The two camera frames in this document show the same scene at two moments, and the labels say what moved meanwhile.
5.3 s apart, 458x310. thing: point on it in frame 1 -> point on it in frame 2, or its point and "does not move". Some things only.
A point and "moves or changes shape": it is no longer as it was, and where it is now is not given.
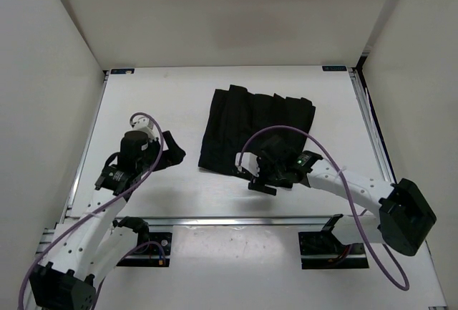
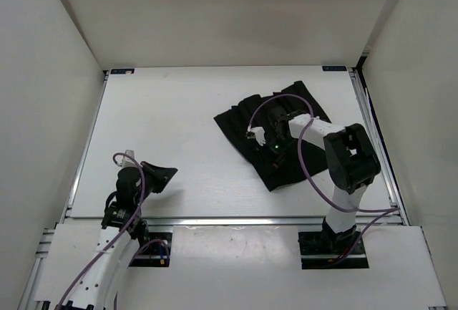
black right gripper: x=258 y=183 -> x=268 y=140
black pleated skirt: x=235 y=115 moves or changes shape
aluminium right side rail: x=373 y=125 does not move
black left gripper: x=172 y=156 -> x=162 y=175
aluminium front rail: x=265 y=222 does not move
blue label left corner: x=122 y=71 does not move
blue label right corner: x=334 y=68 does not move
